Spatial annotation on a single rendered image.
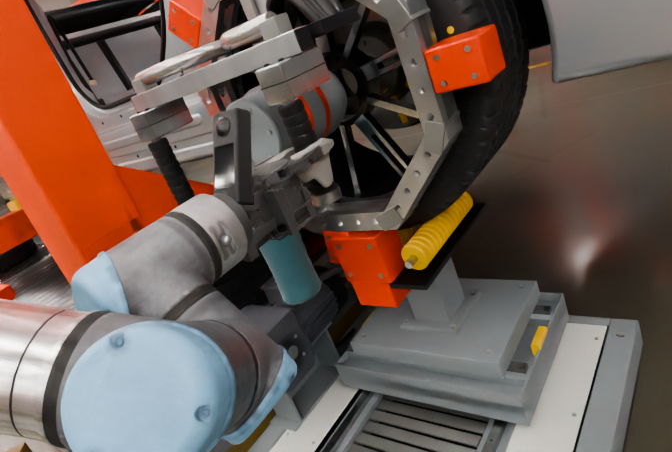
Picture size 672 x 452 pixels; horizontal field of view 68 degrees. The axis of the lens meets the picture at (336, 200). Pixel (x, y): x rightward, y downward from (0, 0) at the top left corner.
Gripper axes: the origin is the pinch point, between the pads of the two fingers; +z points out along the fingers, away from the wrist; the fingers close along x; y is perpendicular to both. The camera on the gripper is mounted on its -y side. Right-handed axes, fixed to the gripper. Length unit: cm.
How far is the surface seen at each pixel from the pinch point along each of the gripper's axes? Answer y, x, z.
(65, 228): 4, -61, -13
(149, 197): 7, -62, 7
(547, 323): 67, 6, 46
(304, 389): 74, -55, 17
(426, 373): 68, -17, 25
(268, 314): 42, -45, 11
